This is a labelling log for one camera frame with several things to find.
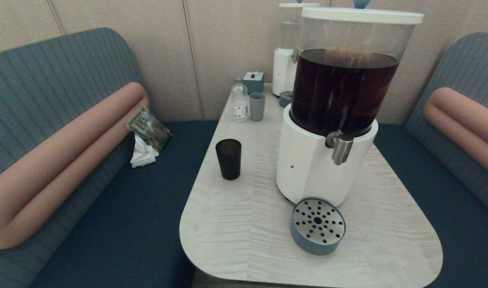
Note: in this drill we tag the black plastic cup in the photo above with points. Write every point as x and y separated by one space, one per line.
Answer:
228 160

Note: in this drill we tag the steel dispenser tap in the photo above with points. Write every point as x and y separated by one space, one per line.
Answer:
340 148

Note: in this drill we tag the grey-blue plastic cup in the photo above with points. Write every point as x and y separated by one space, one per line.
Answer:
257 107

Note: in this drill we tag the clear plastic bottle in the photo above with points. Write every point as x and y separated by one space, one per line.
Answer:
240 104

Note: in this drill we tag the small blue drip tray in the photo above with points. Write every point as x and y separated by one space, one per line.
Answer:
285 99

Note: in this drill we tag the blue-grey tissue box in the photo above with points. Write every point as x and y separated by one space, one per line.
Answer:
252 83

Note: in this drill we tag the large tea beverage dispenser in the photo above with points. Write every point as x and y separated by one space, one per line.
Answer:
307 168

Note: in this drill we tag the small empty beverage dispenser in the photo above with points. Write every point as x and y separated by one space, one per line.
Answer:
283 72

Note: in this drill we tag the green snack packet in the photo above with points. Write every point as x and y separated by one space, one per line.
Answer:
150 128

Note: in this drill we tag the white crumpled tissue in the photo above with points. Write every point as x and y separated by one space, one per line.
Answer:
142 156

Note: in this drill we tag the large blue perforated drip tray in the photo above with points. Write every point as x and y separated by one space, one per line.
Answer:
317 224

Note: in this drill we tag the small white dispenser lid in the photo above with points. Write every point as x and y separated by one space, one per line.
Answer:
297 5

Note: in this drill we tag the white dispenser lid blue knob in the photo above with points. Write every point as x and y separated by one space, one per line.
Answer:
361 16

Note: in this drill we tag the pink cylindrical bolster cushion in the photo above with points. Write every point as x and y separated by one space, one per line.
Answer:
68 160
463 120

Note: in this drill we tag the teal upholstered booth sofa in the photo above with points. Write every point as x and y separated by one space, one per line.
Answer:
48 80
467 64

